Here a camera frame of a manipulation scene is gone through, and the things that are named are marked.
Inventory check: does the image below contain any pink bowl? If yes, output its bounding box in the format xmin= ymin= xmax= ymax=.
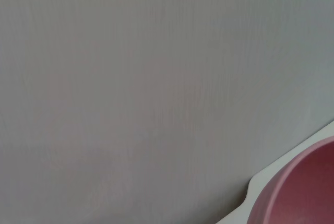
xmin=246 ymin=135 xmax=334 ymax=224

